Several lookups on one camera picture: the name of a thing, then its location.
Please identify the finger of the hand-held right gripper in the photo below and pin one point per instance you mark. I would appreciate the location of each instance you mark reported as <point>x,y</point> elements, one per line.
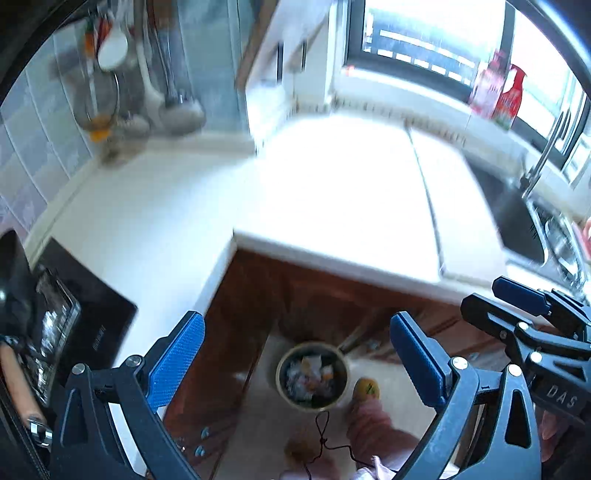
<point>521,294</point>
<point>489,314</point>

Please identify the wooden wall board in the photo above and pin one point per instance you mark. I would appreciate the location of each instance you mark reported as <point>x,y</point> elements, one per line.
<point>261,41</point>

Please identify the yellow slipper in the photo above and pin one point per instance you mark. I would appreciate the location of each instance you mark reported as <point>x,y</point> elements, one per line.
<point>366,390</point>

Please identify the white spatula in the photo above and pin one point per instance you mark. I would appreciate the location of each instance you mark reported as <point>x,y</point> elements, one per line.
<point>150,87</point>

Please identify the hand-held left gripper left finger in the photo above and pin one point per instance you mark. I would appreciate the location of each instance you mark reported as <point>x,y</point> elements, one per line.
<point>178,360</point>

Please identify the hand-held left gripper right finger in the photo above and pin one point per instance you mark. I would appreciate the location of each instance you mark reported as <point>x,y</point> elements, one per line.
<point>420,364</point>

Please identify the white ladle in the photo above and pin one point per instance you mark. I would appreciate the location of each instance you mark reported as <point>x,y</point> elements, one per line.
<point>113,46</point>

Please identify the red spray bottle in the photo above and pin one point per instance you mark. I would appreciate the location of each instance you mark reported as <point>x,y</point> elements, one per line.
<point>508,104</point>

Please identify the stainless steel sink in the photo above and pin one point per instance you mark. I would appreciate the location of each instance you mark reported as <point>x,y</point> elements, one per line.
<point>521,221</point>

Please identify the dark window frame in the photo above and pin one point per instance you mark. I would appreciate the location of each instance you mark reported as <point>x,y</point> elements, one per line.
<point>355,27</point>

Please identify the round bin with cream rim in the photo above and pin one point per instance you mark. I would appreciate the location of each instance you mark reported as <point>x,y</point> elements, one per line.
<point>339,367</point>

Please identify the wooden cabinet door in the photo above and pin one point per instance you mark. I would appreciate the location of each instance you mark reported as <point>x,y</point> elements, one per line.
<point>323,304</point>
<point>221,346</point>

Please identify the black induction cooktop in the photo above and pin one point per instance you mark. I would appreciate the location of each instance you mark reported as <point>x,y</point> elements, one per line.
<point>101,318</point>

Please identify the black wall bracket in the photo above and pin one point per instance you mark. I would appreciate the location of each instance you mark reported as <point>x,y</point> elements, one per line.
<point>303,55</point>
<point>280,62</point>

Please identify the pink printed package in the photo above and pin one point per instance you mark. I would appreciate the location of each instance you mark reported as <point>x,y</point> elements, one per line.
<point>485,87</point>

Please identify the glass pan lid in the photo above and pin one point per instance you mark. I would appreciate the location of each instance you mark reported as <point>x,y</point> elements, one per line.
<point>55,332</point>

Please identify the person's right leg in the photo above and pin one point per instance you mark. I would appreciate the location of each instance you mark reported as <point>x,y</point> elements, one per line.
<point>383,438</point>

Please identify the pile of crumpled wrappers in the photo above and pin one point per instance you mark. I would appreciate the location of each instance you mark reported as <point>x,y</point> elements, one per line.
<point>304,378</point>

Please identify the metal faucet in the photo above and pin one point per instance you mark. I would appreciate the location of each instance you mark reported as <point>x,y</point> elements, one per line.
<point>545,152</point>

